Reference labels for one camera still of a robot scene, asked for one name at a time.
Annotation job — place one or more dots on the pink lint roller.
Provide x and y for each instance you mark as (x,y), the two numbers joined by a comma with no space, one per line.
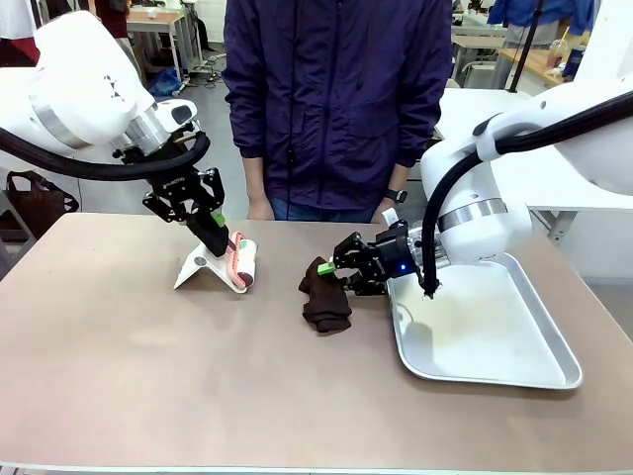
(246,262)

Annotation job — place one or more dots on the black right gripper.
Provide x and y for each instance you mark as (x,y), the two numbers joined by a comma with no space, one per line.
(393,255)

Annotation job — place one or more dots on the black pole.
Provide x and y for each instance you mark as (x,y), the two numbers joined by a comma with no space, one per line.
(519,54)

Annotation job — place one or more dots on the blue plastic bag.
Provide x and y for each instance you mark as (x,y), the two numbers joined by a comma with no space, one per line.
(164,83)

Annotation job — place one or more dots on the person's right hand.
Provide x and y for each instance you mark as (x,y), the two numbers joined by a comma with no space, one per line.
(259,212)

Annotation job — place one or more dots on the blue jeans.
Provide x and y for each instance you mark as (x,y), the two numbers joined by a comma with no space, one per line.
(321,212)

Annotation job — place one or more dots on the hanging blue jacket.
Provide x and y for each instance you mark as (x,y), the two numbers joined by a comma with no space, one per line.
(544,15)

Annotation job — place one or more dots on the person's right forearm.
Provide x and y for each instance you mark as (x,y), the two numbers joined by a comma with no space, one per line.
(257,180)

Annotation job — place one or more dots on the white lint roller stand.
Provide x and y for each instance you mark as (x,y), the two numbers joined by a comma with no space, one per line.
(207,268)

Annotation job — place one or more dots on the silver metal tray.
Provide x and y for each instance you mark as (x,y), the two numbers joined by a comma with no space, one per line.
(494,336)

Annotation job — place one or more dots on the black wristwatch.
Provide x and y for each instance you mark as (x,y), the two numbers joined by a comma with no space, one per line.
(397,195)

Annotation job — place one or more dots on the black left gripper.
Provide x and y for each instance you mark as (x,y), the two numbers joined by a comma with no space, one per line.
(185,190)

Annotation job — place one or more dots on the dark brown cloth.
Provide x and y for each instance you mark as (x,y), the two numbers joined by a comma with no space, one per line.
(326,307)

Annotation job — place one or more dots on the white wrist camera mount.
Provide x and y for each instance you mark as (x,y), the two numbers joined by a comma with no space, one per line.
(391,218)

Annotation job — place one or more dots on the plastic cup with straw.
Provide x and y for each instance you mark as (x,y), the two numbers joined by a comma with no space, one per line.
(556,57)

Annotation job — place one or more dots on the person's left forearm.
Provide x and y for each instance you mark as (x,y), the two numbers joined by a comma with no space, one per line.
(399,178)

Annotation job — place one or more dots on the person's left hand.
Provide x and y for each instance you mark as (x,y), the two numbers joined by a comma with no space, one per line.
(387,210)

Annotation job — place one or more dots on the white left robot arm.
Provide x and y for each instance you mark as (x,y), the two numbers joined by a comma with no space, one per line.
(84,84)

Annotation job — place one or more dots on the background person maroon top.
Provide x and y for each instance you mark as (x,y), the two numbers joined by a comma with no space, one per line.
(116,20)

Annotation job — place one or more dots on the person in purple jacket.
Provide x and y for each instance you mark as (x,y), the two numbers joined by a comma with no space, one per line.
(336,99)

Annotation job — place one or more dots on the wooden background table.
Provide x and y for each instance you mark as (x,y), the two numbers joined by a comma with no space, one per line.
(158,22)

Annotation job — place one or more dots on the wooden desk with drinks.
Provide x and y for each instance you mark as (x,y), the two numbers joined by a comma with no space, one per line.
(529,62)

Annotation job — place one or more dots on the dark blue bottle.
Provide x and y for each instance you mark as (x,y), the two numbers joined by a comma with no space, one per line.
(574,62)

